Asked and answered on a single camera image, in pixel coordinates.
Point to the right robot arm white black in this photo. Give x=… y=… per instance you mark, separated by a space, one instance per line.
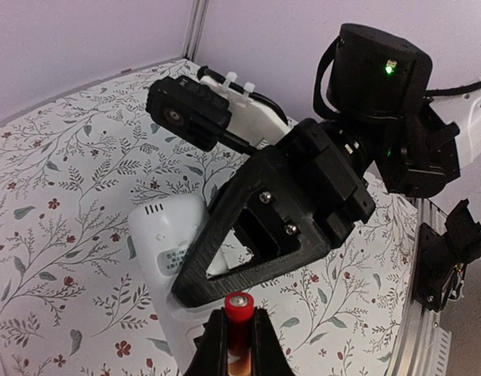
x=378 y=85

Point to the right aluminium frame post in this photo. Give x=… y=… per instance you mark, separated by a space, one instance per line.
x=195 y=29

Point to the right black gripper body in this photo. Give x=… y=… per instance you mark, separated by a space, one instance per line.
x=328 y=160

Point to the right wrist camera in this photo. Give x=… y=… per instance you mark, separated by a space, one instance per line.
x=214 y=109

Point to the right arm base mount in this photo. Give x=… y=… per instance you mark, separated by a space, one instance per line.
x=442 y=259

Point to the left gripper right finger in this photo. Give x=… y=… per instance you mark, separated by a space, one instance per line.
x=267 y=357

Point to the front aluminium rail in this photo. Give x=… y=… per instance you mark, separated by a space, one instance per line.
x=422 y=346

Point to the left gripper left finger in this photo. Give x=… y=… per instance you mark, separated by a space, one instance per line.
x=211 y=357

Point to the floral patterned table mat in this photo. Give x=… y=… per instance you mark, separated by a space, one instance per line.
x=72 y=297

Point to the white remote control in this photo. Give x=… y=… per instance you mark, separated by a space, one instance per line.
x=162 y=232

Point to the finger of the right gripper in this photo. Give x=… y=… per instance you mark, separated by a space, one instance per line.
x=266 y=210

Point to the red orange battery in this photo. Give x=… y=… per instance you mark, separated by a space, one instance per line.
x=239 y=309

